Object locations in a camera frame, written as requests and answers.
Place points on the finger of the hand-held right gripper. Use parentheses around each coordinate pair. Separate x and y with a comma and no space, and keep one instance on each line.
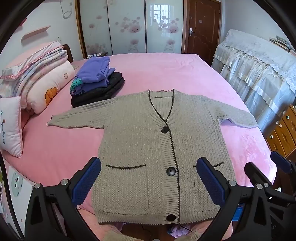
(281,162)
(256,173)

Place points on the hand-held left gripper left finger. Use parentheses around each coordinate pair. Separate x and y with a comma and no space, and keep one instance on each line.
(86,180)

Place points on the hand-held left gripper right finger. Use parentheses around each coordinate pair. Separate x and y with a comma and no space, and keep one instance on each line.
(210,183)

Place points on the beige knit cardigan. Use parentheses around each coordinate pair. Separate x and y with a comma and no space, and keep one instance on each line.
(134,139)

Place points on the wooden drawer cabinet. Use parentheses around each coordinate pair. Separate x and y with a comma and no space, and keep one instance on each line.
(282,134)

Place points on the light purple cloth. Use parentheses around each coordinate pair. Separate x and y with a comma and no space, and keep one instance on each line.
(179,231)

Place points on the white cartoon print cloth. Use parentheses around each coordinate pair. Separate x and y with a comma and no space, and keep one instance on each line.
(17,185)

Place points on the black folded jacket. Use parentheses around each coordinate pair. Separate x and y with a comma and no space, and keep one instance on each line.
(101,92)

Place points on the purple garment with teal print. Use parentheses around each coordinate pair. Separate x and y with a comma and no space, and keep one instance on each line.
(79,87)

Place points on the small white pink pillow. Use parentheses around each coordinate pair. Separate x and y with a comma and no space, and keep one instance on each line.
(10,125)

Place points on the white lace-covered furniture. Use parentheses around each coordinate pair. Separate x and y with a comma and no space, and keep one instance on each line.
(254,69)

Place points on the purple folded hoodie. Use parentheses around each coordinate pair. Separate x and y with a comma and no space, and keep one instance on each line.
(97,69)

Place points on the stack of books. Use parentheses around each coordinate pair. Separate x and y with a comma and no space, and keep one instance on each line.
(281,42)

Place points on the pink bed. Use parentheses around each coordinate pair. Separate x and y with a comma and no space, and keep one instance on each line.
(161,69)

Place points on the brown wooden headboard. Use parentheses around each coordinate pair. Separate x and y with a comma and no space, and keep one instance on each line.
(69,53)

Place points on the striped ruffled folded quilt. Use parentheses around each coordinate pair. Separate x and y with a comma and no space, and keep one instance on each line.
(34,62)

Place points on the brown wooden door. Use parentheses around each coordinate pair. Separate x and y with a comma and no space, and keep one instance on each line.
(203,32)

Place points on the floral sliding door wardrobe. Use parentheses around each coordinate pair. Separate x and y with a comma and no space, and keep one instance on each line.
(129,25)

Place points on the pink wall shelf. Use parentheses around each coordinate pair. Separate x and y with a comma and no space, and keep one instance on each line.
(34,33)

